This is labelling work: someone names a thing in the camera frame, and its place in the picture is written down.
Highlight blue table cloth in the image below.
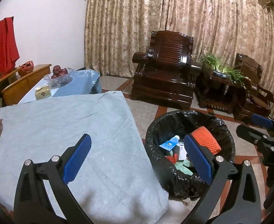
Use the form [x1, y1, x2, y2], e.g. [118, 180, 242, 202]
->
[18, 69, 103, 104]

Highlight green rubber glove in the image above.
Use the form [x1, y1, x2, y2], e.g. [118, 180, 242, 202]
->
[169, 151, 193, 175]

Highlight red plastic bag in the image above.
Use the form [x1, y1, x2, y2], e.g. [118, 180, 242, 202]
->
[166, 153, 178, 164]

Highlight green potted plant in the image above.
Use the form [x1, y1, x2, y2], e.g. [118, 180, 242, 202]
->
[199, 53, 245, 84]

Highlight black lined trash bin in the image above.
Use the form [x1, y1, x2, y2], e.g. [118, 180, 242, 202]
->
[144, 110, 236, 201]

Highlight grey table cloth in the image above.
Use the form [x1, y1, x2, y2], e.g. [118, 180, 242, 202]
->
[0, 91, 168, 223]

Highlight beige tissue box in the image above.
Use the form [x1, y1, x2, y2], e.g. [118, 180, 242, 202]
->
[35, 84, 51, 100]

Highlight wooden tv cabinet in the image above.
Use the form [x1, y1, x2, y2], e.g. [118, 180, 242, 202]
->
[0, 64, 51, 107]

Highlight dark wooden side table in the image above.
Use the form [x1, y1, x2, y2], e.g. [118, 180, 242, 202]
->
[195, 69, 243, 114]

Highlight patterned beige curtain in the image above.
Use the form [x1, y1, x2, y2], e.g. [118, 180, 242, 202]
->
[84, 0, 274, 117]

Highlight white blue medicine box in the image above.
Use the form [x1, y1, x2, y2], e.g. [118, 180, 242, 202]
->
[174, 142, 187, 161]

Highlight dark wooden armchair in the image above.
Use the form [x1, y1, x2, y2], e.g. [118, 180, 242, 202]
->
[131, 30, 202, 110]
[233, 53, 274, 123]

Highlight glass fruit bowl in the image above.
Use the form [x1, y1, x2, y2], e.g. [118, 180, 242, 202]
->
[43, 67, 74, 89]

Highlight red apples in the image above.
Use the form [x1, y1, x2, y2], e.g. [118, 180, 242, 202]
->
[51, 65, 68, 79]

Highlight red cloth cover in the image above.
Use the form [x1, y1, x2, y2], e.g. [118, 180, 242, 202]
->
[0, 17, 20, 74]

